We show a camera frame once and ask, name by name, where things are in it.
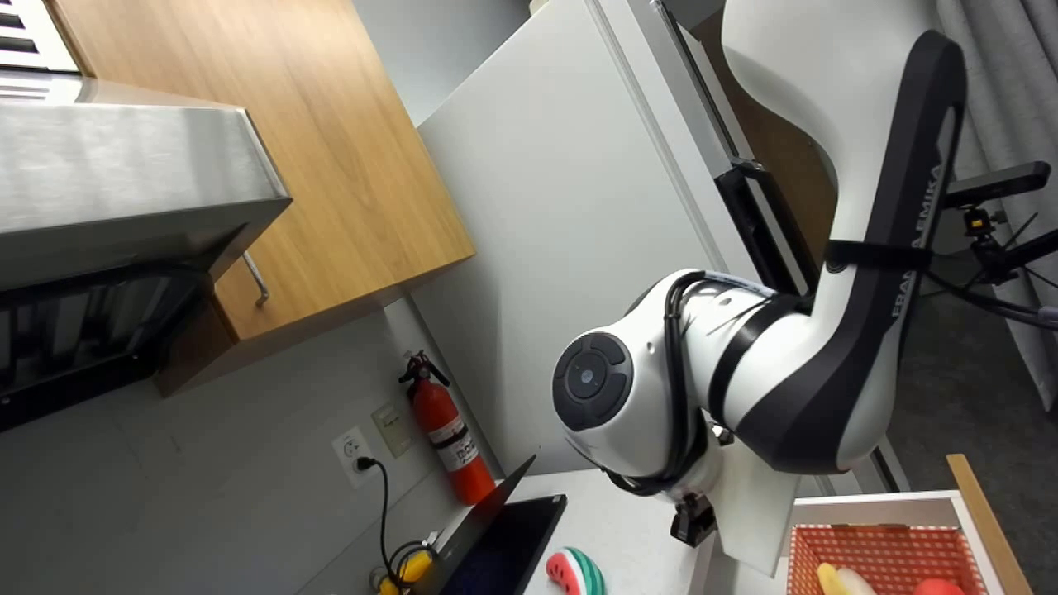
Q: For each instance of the wooden front white drawer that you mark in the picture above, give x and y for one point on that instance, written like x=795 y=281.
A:
x=871 y=510

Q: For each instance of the watermelon slice plush toy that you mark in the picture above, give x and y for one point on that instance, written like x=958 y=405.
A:
x=577 y=573

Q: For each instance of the yellow plush toy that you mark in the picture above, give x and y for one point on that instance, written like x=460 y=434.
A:
x=843 y=581

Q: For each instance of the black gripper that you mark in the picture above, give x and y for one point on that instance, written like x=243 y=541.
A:
x=696 y=518

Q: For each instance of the steel range hood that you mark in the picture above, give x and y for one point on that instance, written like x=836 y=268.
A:
x=121 y=168

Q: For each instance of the yellow black headphones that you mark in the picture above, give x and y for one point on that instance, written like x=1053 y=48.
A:
x=416 y=563

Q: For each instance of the white switch plate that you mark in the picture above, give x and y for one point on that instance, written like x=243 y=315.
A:
x=393 y=429

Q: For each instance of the orange patterned basket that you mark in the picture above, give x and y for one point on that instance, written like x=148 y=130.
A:
x=880 y=549

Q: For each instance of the white wall outlet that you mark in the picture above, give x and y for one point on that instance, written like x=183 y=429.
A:
x=352 y=451

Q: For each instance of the red fire extinguisher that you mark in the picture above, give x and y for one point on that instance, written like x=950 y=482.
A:
x=448 y=432

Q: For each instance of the black stereo camera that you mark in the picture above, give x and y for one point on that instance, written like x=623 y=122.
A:
x=1001 y=183

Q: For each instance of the black camera tripod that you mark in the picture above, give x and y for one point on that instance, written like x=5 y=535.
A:
x=997 y=256

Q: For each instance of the wooden upper cabinet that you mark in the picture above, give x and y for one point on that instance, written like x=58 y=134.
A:
x=274 y=134

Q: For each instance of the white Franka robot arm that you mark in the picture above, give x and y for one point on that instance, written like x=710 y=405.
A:
x=795 y=364

